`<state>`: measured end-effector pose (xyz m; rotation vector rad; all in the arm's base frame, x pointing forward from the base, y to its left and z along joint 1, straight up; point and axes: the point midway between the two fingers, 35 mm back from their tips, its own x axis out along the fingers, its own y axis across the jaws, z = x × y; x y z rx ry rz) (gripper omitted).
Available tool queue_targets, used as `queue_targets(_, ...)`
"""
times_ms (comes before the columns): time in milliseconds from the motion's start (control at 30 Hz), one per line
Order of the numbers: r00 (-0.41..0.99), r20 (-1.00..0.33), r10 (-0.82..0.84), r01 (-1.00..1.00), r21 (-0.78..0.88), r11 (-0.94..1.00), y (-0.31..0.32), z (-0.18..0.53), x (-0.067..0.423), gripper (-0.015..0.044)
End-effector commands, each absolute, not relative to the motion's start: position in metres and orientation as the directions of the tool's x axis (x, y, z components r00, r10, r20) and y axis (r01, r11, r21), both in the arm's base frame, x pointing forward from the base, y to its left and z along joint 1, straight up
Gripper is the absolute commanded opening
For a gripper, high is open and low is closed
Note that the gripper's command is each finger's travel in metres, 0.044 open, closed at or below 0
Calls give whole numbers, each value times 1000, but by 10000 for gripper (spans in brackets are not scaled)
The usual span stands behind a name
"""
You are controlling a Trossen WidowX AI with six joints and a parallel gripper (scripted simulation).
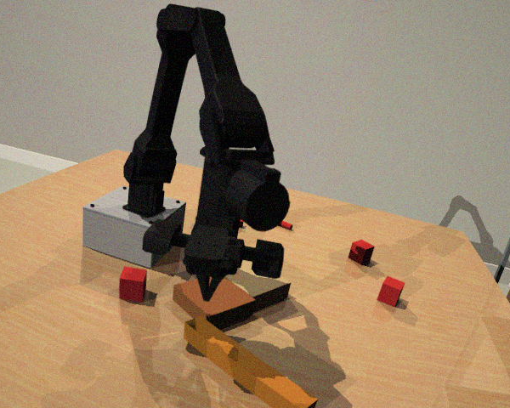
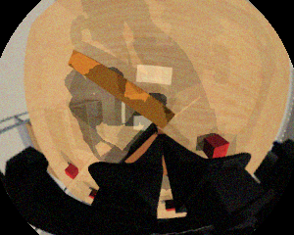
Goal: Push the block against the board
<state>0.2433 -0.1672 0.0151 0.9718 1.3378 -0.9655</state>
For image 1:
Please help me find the brown square block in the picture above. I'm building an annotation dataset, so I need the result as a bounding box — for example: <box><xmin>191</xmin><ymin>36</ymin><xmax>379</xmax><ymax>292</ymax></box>
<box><xmin>173</xmin><ymin>277</ymin><xmax>256</xmax><ymax>328</ymax></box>

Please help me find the tan board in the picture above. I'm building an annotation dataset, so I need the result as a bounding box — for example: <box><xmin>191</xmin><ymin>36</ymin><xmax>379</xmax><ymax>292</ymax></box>
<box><xmin>225</xmin><ymin>259</ymin><xmax>291</xmax><ymax>309</ymax></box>

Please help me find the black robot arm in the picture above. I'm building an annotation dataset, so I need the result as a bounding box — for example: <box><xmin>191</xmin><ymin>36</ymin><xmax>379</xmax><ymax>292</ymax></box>
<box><xmin>122</xmin><ymin>3</ymin><xmax>291</xmax><ymax>278</ymax></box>

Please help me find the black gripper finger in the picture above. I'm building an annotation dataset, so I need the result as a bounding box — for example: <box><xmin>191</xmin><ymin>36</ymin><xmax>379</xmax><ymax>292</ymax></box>
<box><xmin>207</xmin><ymin>268</ymin><xmax>237</xmax><ymax>302</ymax></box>
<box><xmin>195</xmin><ymin>274</ymin><xmax>210</xmax><ymax>302</ymax></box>

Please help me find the red cylinder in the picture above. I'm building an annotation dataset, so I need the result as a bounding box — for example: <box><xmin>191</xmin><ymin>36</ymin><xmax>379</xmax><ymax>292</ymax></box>
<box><xmin>279</xmin><ymin>221</ymin><xmax>293</xmax><ymax>230</ymax></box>

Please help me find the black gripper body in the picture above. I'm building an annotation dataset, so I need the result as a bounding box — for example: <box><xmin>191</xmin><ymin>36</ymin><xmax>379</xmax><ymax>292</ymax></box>
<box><xmin>142</xmin><ymin>198</ymin><xmax>285</xmax><ymax>279</ymax></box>

